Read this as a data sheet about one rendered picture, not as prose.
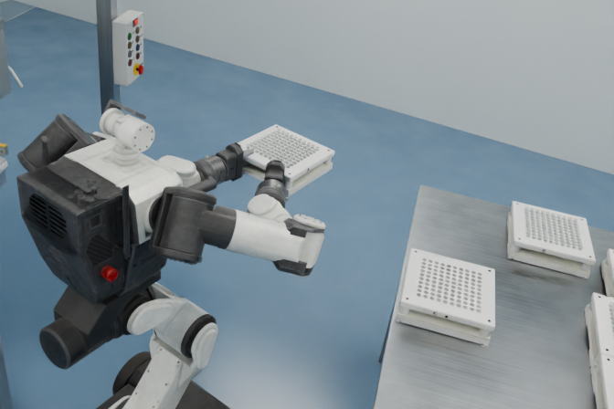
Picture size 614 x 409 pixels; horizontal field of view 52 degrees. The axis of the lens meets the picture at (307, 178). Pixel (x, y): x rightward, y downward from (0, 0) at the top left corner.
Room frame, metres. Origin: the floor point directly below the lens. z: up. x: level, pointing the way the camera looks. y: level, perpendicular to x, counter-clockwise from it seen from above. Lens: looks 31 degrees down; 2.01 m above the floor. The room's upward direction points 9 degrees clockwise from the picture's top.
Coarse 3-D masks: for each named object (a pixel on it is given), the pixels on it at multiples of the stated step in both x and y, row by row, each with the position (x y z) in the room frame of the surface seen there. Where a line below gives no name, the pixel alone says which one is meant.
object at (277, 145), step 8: (272, 136) 1.80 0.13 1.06; (280, 136) 1.81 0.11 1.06; (288, 136) 1.82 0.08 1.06; (256, 144) 1.73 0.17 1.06; (264, 144) 1.73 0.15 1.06; (280, 144) 1.76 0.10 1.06; (288, 144) 1.76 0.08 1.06; (296, 144) 1.77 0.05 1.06; (304, 144) 1.78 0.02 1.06; (272, 152) 1.69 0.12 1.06; (280, 152) 1.71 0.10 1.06; (288, 152) 1.72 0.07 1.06; (296, 152) 1.72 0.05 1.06; (304, 152) 1.73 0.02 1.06; (288, 160) 1.66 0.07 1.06
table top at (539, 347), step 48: (432, 192) 1.93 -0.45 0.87; (432, 240) 1.63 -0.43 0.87; (480, 240) 1.67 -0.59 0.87; (528, 288) 1.46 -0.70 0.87; (576, 288) 1.50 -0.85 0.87; (432, 336) 1.20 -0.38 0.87; (528, 336) 1.26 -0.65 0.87; (576, 336) 1.29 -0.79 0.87; (384, 384) 1.02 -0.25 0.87; (432, 384) 1.04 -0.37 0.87; (480, 384) 1.06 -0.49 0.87; (528, 384) 1.09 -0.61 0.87; (576, 384) 1.11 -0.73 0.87
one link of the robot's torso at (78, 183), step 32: (64, 160) 1.17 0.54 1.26; (96, 160) 1.19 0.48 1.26; (128, 160) 1.18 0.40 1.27; (32, 192) 1.05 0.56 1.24; (64, 192) 1.05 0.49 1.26; (96, 192) 1.06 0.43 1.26; (128, 192) 1.04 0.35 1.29; (160, 192) 1.13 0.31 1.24; (32, 224) 1.06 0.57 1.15; (64, 224) 1.00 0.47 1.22; (96, 224) 1.02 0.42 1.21; (128, 224) 1.04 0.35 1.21; (64, 256) 1.02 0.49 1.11; (96, 256) 1.01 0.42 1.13; (128, 256) 1.03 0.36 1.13; (96, 288) 1.01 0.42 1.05; (128, 288) 1.09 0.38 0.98
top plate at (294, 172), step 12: (264, 132) 1.83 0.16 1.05; (288, 132) 1.86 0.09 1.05; (240, 144) 1.73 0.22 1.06; (252, 156) 1.67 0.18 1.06; (312, 156) 1.72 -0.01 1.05; (324, 156) 1.74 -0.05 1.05; (264, 168) 1.63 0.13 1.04; (288, 168) 1.63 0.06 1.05; (300, 168) 1.64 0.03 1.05; (312, 168) 1.68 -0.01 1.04; (288, 180) 1.58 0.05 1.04
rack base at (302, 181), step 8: (248, 168) 1.67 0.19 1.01; (256, 168) 1.68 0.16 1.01; (320, 168) 1.74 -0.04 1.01; (328, 168) 1.76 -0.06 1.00; (256, 176) 1.64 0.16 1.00; (264, 176) 1.63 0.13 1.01; (304, 176) 1.67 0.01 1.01; (312, 176) 1.69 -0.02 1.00; (296, 184) 1.62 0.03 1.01; (304, 184) 1.65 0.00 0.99; (288, 192) 1.58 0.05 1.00
